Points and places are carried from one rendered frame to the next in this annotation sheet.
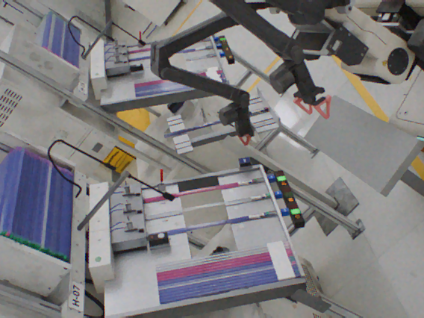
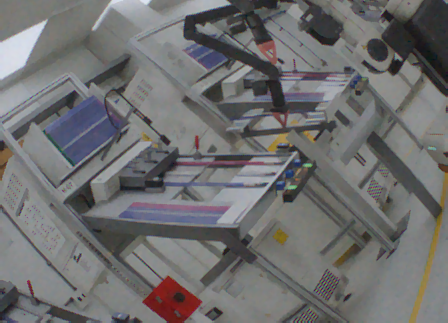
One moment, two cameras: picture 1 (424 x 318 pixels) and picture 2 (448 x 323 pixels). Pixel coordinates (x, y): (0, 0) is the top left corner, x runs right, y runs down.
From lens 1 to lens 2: 1.65 m
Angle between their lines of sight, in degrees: 33
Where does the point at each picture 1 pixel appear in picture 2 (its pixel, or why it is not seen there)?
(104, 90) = (231, 95)
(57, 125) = (177, 119)
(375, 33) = (352, 20)
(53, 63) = (185, 62)
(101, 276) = (98, 194)
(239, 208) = (245, 178)
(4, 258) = (39, 147)
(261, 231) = (244, 194)
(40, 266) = (55, 161)
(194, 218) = not seen: hidden behind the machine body
